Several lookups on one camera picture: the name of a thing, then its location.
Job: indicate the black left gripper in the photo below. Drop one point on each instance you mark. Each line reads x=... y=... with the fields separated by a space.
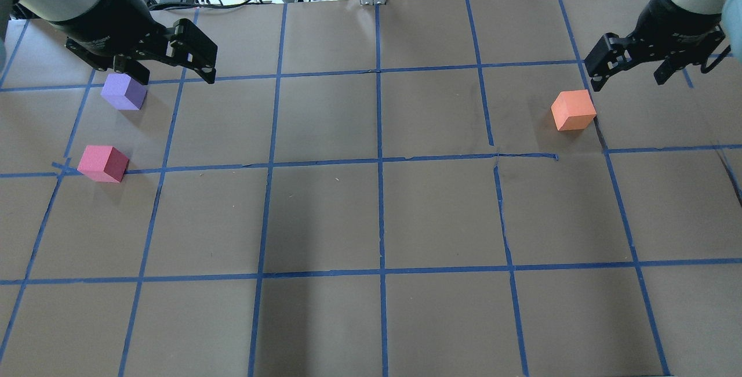
x=103 y=28

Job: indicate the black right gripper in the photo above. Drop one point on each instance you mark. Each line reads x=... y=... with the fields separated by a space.
x=674 y=23

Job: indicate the orange foam block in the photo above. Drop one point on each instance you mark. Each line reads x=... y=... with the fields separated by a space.
x=573 y=109

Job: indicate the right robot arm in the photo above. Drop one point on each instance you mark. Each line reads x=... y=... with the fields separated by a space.
x=730 y=11

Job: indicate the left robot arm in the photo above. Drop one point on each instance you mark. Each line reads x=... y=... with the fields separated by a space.
x=60 y=10

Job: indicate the purple foam block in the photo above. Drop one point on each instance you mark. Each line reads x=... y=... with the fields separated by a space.
x=124 y=93

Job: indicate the pink foam block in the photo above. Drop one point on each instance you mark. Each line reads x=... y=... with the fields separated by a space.
x=103 y=164

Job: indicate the brown paper mat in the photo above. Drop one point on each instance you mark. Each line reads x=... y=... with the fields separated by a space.
x=373 y=192

